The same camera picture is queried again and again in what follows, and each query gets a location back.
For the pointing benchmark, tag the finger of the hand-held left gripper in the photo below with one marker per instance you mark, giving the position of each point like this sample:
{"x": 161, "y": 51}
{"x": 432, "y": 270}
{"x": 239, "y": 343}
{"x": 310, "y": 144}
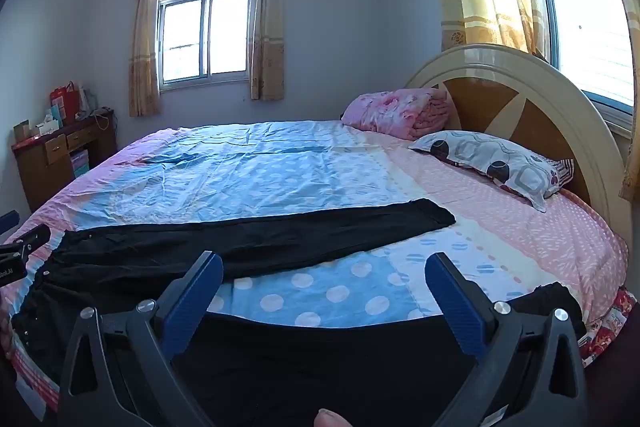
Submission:
{"x": 32, "y": 239}
{"x": 7, "y": 222}

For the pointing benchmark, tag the grey patterned pillow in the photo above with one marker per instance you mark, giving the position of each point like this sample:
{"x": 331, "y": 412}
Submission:
{"x": 495, "y": 162}

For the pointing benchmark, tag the large bedside window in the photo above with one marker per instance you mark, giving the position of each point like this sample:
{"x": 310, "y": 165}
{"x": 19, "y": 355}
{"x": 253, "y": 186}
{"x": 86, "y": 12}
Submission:
{"x": 585, "y": 7}

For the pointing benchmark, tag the stack of books in desk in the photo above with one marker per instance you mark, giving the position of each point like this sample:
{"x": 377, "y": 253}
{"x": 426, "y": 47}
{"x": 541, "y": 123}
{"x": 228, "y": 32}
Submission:
{"x": 80, "y": 163}

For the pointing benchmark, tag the teal box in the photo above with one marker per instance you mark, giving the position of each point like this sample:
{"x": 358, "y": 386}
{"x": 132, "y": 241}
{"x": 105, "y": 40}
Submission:
{"x": 55, "y": 117}

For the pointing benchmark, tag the black pants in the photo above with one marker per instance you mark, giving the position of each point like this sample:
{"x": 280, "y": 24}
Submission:
{"x": 250, "y": 232}

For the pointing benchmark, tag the blue pink dotted bed cover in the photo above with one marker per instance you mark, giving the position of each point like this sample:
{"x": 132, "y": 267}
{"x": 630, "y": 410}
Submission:
{"x": 300, "y": 157}

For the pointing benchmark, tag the small sliding window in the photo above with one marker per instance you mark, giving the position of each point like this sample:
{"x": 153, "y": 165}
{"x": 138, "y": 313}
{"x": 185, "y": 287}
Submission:
{"x": 205, "y": 37}

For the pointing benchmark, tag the pink floral folded blanket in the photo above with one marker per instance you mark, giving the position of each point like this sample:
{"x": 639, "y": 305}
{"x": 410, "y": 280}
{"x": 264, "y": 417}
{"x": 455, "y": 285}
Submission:
{"x": 395, "y": 112}

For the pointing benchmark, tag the small brown box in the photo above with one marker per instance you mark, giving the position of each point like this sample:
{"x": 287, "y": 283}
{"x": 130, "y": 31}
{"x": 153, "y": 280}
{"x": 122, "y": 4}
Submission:
{"x": 21, "y": 131}

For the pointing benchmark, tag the cream wooden bed headboard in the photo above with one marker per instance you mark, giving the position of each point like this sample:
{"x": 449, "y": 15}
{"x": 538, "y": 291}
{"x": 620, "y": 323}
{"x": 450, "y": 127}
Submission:
{"x": 530, "y": 117}

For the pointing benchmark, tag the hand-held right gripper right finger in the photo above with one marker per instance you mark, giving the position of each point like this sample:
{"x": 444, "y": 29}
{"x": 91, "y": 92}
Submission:
{"x": 457, "y": 307}

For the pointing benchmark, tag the brown wooden desk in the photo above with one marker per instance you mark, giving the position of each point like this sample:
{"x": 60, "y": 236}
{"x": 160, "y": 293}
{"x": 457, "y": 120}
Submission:
{"x": 50, "y": 177}

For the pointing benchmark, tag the person's right hand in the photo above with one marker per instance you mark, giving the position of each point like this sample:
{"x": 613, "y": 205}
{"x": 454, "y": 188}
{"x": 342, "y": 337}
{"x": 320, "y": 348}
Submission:
{"x": 332, "y": 419}

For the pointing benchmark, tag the narrow yellow floral curtain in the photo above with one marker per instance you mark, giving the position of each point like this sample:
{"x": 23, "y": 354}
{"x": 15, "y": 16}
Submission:
{"x": 267, "y": 17}
{"x": 145, "y": 37}

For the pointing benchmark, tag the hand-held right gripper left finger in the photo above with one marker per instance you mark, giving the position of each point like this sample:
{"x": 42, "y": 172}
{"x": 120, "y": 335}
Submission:
{"x": 192, "y": 302}

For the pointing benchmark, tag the white tissue box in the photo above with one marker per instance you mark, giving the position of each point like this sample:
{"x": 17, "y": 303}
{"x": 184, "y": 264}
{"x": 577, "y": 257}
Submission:
{"x": 47, "y": 128}

